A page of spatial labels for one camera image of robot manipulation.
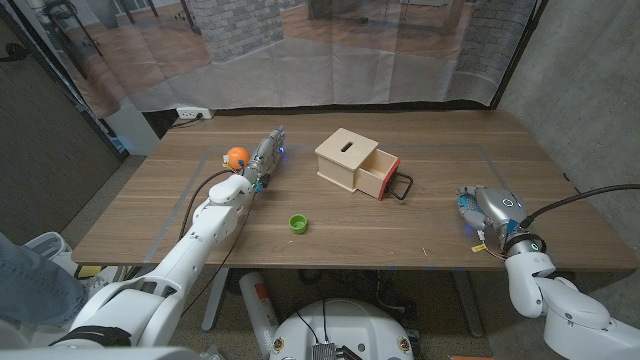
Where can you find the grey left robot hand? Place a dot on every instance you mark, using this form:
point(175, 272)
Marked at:
point(265, 157)

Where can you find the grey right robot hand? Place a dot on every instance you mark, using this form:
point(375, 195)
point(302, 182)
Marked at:
point(500, 210)

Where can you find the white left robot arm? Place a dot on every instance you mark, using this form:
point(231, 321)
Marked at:
point(220, 220)

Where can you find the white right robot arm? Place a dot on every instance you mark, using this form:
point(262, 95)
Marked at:
point(575, 320)

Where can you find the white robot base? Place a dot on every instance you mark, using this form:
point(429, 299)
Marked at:
point(345, 325)

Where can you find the green cup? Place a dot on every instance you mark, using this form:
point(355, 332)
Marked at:
point(298, 224)

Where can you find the wooden drawer with red front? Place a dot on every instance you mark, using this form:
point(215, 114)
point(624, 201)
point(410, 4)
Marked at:
point(375, 175)

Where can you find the orange ball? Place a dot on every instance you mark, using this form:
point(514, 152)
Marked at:
point(237, 156)

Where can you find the wooden box with slot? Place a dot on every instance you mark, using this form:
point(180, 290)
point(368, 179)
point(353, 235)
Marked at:
point(345, 155)

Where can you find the white power strip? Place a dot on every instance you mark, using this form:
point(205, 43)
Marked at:
point(192, 113)

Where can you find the grey table leg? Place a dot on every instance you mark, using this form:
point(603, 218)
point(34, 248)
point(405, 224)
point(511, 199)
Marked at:
point(467, 300)
point(214, 300)

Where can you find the printed backdrop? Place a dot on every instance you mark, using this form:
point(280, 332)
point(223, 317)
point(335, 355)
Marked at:
point(300, 65)

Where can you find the wooden table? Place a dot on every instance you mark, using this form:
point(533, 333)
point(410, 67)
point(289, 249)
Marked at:
point(155, 250)

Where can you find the white cylinder with orange label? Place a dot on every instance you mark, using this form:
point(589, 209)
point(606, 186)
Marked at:
point(257, 305)

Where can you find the person's leg in jeans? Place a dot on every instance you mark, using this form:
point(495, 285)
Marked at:
point(35, 285)

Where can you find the black backdrop frame pole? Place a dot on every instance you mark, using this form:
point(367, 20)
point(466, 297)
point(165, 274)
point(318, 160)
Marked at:
point(51, 57)
point(518, 52)

